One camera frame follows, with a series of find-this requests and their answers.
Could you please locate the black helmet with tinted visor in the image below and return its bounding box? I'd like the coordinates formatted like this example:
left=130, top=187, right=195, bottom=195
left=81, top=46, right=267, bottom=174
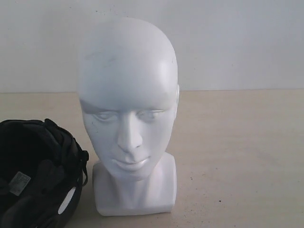
left=0, top=119, right=89, bottom=228

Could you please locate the white mannequin head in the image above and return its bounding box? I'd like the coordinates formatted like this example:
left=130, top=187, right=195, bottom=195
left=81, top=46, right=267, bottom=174
left=77, top=18, right=180, bottom=216

